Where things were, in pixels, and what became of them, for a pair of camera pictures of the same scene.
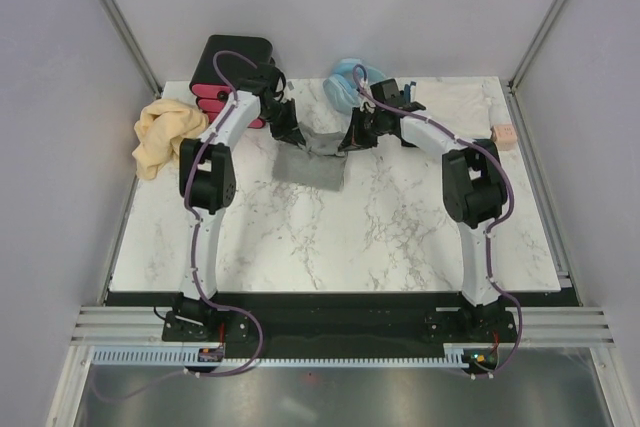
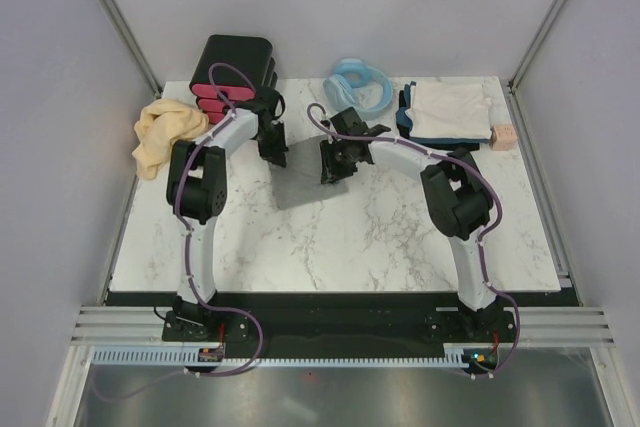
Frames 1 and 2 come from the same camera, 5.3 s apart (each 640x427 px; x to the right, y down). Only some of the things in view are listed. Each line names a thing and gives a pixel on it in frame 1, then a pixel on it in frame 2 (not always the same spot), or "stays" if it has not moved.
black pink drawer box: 223,61 stays
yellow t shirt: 162,128 stays
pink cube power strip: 505,136 stays
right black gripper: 354,134 → 331,172
